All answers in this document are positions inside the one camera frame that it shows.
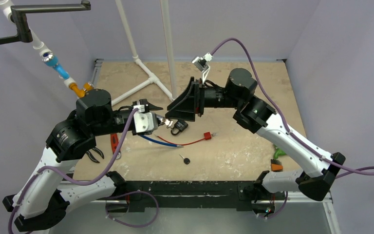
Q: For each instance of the red cable lock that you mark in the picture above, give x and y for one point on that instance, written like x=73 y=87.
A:
x=205 y=137

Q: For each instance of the blue pipe valve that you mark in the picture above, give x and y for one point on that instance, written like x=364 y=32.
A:
x=52 y=61

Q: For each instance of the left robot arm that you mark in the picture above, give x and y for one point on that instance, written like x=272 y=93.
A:
x=50 y=193

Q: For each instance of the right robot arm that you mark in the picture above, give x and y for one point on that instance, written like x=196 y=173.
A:
x=318 y=168

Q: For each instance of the blue lock key bunch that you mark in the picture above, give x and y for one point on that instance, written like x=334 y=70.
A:
x=168 y=123

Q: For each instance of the red handled wrench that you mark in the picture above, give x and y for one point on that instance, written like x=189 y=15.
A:
x=114 y=144

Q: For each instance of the blue cable lock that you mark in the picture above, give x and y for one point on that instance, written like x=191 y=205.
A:
x=161 y=142

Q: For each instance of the orange brush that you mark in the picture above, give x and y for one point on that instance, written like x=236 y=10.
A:
x=276 y=165

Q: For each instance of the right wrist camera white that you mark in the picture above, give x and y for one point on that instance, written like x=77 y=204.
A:
x=202 y=64

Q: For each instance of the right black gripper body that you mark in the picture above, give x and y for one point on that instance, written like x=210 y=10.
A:
x=199 y=99

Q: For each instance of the orange pipe valve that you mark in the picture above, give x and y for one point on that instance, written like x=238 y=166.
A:
x=81 y=92

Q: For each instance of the black head key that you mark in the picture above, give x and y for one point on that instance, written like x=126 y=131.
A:
x=185 y=160

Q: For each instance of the black padlock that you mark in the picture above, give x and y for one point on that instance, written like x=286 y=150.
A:
x=179 y=127

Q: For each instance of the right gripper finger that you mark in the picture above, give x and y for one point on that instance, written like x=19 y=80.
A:
x=179 y=114
x=178 y=103

